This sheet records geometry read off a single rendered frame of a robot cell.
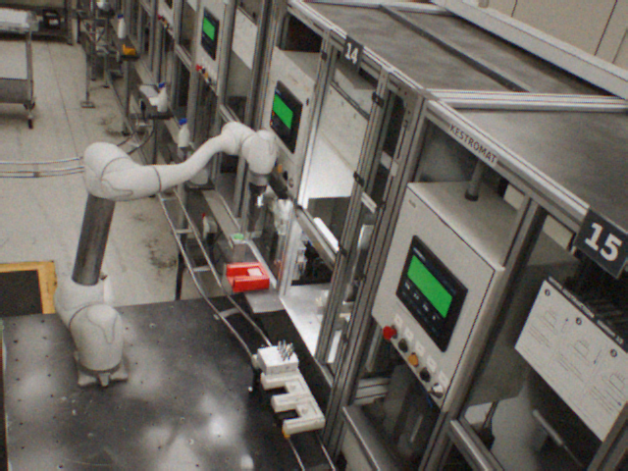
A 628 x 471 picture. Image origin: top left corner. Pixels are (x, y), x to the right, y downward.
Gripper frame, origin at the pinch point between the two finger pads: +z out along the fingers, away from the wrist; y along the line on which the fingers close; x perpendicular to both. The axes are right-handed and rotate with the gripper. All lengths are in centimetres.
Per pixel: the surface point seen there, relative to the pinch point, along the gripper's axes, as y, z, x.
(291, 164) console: -9.5, -33.3, -9.1
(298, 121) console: -10, -51, -9
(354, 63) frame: -39, -84, -13
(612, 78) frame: -59, -93, -94
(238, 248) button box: 4.6, 15.5, 2.7
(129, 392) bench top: -45, 46, 51
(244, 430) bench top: -68, 46, 12
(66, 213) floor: 202, 119, 74
